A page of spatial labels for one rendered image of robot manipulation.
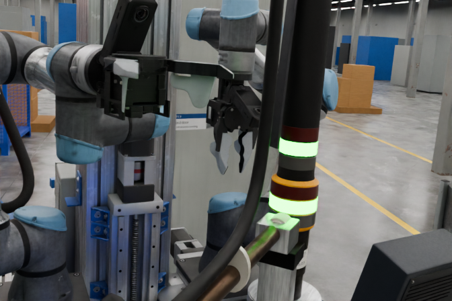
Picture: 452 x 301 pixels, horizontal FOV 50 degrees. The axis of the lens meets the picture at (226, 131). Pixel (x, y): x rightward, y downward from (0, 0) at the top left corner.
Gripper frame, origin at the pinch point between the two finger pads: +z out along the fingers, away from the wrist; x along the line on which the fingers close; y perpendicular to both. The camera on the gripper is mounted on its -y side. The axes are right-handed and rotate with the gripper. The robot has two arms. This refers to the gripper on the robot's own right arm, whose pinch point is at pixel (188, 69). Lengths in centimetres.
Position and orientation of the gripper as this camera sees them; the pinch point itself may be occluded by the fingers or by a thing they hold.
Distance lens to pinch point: 55.7
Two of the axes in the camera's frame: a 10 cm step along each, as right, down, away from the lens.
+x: -7.6, 0.7, -6.4
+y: -0.6, 9.8, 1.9
